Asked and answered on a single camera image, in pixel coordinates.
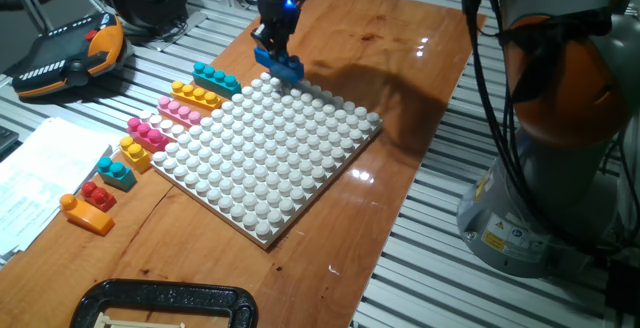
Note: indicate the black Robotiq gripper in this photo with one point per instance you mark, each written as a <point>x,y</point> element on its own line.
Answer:
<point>277,15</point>

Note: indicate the blue four-stud block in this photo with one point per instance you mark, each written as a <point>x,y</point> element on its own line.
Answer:
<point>292,70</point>

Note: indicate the teal four-stud block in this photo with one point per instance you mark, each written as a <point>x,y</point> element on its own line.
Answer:
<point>215,84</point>

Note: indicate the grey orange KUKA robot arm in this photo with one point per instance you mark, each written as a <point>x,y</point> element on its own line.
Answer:
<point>565,93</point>

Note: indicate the glossy wooden board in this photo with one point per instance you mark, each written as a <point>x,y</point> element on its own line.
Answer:
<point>350,33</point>

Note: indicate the yellow four-stud block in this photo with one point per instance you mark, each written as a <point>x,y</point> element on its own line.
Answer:
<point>197,99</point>

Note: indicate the light pink four-stud block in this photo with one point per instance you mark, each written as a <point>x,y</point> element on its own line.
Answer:
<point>175,113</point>

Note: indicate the white studded baseplate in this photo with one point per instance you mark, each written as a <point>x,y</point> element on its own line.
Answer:
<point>250,168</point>

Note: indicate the white four-stud block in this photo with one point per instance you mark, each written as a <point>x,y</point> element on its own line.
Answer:
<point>162,124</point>

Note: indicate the magenta three-stud block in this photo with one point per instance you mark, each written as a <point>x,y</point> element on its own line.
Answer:
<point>147,138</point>

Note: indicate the yellow two-stud block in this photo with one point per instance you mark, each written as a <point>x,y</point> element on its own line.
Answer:
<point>136,158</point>

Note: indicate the teal two-stud block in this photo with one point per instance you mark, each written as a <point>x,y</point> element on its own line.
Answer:
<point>119,177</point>

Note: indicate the black orange teach pendant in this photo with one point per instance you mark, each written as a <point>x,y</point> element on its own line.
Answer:
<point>60,55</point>

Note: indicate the red two-stud block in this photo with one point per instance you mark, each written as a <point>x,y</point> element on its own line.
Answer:
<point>100,199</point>

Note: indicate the silver tripod legs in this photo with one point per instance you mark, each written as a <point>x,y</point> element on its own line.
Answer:
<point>31,5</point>

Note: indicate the orange sloped one-stud block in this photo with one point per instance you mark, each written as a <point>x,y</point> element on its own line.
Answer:
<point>87,218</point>

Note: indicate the stack of white papers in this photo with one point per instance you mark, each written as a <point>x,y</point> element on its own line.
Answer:
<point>40,178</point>

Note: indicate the black metal C-clamp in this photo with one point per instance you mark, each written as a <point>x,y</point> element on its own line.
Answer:
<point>150,293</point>

